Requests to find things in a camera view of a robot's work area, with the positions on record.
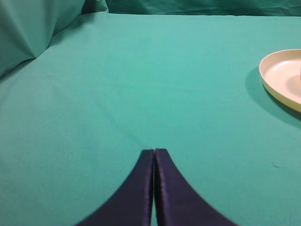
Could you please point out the yellow plastic plate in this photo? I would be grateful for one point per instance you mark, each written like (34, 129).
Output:
(281, 76)

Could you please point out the left gripper dark blue left finger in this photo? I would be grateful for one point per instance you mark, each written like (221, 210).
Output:
(131, 204)

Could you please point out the green table cloth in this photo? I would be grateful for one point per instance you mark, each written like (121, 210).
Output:
(74, 120)

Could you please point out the left gripper dark blue right finger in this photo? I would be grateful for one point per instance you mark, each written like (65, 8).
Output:
(176, 202)

